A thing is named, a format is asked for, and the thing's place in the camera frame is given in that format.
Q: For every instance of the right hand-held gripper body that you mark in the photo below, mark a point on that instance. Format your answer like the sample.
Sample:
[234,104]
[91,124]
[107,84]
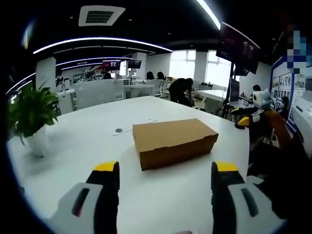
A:
[261,101]

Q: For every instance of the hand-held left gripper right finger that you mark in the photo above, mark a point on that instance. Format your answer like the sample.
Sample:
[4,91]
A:
[231,195]

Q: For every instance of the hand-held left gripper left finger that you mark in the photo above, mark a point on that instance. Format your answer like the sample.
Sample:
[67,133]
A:
[97,195]

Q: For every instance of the brown cardboard shoe box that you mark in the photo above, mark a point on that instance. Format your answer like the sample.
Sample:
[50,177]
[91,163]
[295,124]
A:
[170,139]

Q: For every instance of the standing black monitor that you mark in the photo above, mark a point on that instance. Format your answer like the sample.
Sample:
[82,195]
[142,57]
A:
[234,90]

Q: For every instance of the white table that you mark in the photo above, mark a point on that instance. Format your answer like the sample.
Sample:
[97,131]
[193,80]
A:
[214,93]

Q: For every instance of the hanging black monitor screen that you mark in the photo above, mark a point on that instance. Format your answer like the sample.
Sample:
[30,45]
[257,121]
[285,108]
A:
[240,48]

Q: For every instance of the round grey table grommet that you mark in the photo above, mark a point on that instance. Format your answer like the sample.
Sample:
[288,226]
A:
[118,130]

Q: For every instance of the white plant pot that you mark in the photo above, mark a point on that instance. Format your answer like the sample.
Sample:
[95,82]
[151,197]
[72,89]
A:
[39,143]

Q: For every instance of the white office chair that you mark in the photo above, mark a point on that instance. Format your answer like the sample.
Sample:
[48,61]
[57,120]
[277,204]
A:
[159,87]

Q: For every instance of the white partition desk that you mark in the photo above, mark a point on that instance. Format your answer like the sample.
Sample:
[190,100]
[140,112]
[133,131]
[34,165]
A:
[97,92]

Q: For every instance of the green potted plant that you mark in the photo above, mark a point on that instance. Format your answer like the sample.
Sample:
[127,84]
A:
[31,112]

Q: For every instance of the hanging dark display screen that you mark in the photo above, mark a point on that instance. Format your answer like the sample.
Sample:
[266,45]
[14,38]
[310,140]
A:
[134,64]

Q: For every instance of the hanging red display screen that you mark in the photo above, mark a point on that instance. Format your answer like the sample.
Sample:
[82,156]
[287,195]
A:
[111,64]

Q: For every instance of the ceiling air vent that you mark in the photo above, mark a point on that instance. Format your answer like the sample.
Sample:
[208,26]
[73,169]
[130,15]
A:
[100,15]

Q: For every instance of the wall poster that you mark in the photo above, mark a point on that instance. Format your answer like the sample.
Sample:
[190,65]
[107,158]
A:
[282,85]

